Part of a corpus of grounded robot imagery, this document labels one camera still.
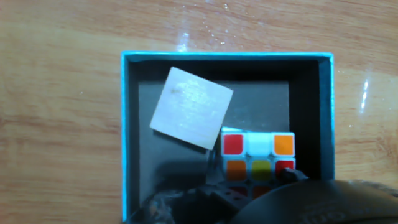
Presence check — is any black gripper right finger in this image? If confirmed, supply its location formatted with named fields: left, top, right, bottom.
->
left=280, top=167, right=309, bottom=185

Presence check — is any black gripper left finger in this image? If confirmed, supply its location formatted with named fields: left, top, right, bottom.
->
left=195, top=183, right=249, bottom=215

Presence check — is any small Rubik's cube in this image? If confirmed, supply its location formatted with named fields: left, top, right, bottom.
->
left=220, top=126, right=296, bottom=200

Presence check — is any pale square wooden block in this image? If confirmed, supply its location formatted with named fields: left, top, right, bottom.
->
left=149, top=66, right=234, bottom=151

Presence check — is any light blue gift box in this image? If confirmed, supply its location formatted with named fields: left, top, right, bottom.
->
left=120, top=50, right=336, bottom=223

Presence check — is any wooden board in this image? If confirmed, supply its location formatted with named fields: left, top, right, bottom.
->
left=0, top=0, right=398, bottom=224

